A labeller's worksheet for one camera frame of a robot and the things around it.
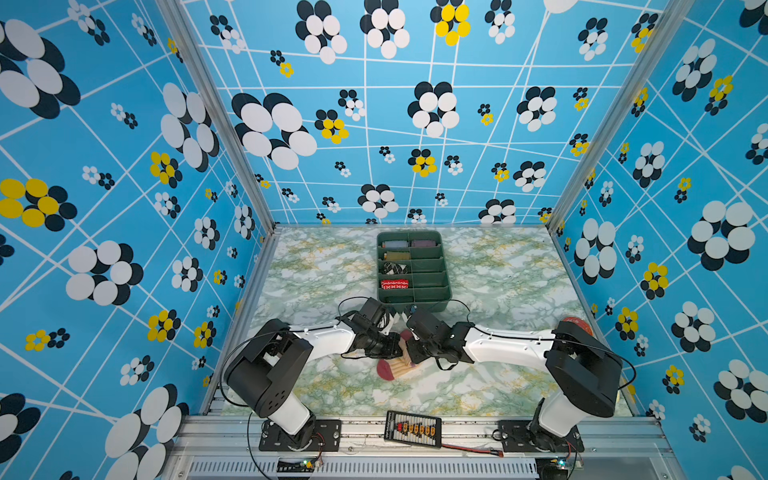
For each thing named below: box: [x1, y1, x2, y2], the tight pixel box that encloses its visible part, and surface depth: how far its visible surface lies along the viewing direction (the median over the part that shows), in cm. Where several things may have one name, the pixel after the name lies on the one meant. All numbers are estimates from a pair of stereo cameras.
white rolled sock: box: [381, 240, 409, 250], surface depth 110 cm
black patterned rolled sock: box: [383, 262, 408, 275], surface depth 101 cm
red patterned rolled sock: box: [381, 279, 409, 290], surface depth 98 cm
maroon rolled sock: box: [411, 239, 437, 247], surface depth 110 cm
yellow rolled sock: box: [384, 251, 410, 261], surface depth 104 cm
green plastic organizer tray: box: [377, 230, 452, 313], surface depth 103 cm
